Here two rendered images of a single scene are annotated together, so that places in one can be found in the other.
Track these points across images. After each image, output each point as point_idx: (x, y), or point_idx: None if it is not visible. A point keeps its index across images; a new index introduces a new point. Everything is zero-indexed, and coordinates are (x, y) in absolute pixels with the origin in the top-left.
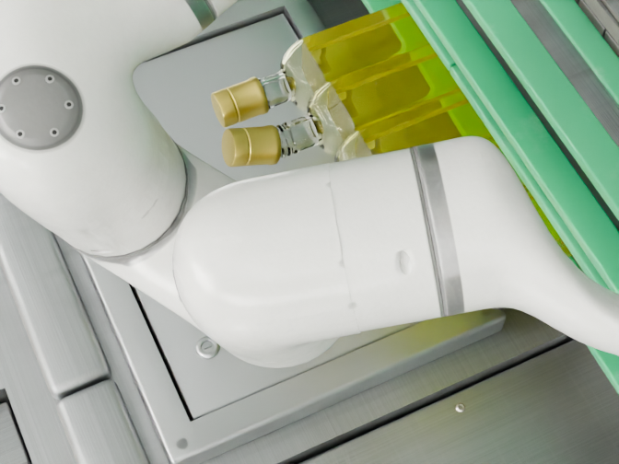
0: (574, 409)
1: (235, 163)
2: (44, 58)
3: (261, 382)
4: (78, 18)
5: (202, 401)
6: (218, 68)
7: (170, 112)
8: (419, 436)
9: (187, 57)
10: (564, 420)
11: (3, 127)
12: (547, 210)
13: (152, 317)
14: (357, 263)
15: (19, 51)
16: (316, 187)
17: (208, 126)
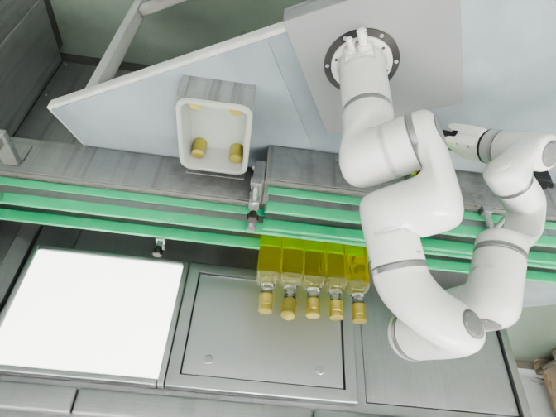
0: None
1: (294, 316)
2: (460, 311)
3: (340, 360)
4: (445, 295)
5: (338, 382)
6: (210, 307)
7: (218, 333)
8: (369, 326)
9: (198, 314)
10: None
11: (478, 336)
12: (361, 244)
13: (299, 382)
14: (523, 275)
15: (457, 317)
16: (501, 271)
17: (232, 323)
